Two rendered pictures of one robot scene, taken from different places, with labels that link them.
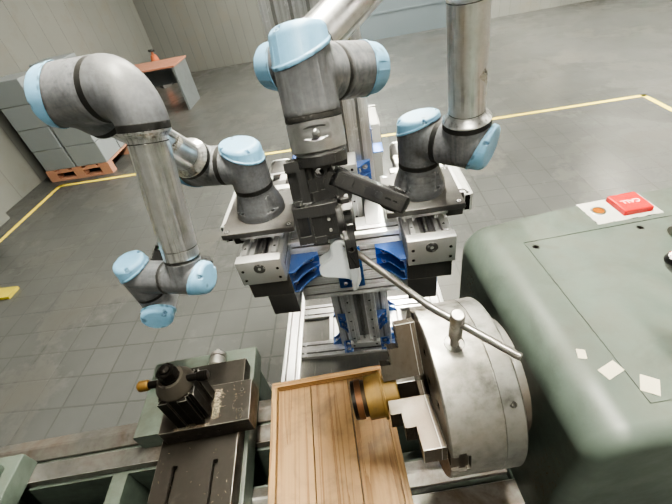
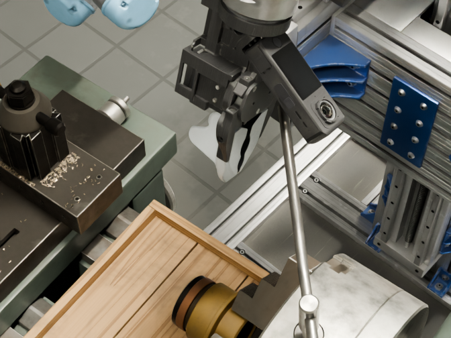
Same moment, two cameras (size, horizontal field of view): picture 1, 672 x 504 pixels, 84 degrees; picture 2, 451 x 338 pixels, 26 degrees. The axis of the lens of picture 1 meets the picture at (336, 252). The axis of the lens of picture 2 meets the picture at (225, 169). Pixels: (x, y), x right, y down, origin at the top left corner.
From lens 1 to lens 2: 0.58 m
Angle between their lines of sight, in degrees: 28
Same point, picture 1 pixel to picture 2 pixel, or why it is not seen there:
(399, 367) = (260, 310)
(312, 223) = (199, 78)
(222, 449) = (31, 225)
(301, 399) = (171, 249)
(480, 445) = not seen: outside the picture
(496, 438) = not seen: outside the picture
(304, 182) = (216, 27)
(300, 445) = (122, 298)
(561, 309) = not seen: outside the picture
